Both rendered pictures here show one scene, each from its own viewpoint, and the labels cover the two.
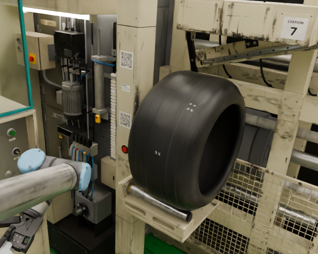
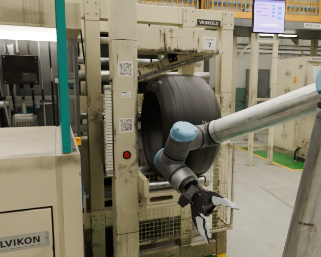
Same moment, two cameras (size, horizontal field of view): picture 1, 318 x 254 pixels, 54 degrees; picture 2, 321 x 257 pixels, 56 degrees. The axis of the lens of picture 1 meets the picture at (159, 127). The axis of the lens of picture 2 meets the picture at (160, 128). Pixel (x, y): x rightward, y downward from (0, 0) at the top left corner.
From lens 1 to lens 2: 1.40 m
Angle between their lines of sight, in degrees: 53
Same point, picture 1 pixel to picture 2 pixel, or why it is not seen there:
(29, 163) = (191, 129)
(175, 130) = (209, 102)
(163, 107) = (190, 91)
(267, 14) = (193, 35)
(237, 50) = (164, 65)
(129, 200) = (154, 194)
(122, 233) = (128, 250)
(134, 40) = (133, 50)
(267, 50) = (184, 62)
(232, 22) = (173, 42)
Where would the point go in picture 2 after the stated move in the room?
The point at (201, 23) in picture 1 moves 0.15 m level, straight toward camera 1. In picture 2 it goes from (150, 44) to (168, 41)
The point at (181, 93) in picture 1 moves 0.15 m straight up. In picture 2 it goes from (192, 81) to (192, 52)
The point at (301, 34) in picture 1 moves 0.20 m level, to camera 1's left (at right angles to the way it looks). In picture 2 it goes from (213, 46) to (198, 43)
